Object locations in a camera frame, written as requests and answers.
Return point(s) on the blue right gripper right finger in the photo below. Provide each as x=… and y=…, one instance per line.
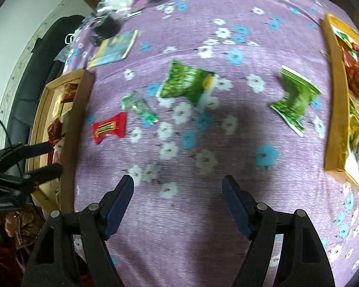
x=241, y=205

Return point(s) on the purple floral tablecloth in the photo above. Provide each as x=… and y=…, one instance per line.
x=177, y=230

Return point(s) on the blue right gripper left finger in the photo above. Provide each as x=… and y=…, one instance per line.
x=115, y=204

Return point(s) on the dark red peanut packet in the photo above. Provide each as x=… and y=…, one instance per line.
x=54, y=135

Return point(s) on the small black tag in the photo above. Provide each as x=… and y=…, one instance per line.
x=95, y=40

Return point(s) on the metal nail clipper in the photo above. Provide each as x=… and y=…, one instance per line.
x=133, y=14

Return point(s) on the red snack packet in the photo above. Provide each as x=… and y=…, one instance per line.
x=116, y=126

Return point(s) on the dark red packet in box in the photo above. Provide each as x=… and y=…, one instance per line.
x=69, y=93

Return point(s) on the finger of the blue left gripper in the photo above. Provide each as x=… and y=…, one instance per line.
x=45, y=174
x=27, y=150

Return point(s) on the green pea snack packet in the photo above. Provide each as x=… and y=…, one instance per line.
x=299, y=93

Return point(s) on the clear plastic bag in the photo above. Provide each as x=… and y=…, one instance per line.
x=76, y=48

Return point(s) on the black cup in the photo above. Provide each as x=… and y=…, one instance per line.
x=106, y=27

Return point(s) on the beige biscuit packet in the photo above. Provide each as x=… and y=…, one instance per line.
x=58, y=106

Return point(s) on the blue yellow booklet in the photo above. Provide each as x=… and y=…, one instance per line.
x=114, y=49

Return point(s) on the left hand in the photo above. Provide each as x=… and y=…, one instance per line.
x=23, y=226

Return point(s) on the green wrapped candy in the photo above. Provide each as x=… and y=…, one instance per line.
x=133, y=102

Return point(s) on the brown cardboard box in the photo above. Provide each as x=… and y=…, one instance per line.
x=59, y=193

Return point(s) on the yellow snack box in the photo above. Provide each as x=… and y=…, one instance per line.
x=342, y=148

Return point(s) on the black chair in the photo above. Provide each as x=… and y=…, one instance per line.
x=40, y=70

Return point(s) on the large green pea packet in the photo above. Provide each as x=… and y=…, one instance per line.
x=187, y=81

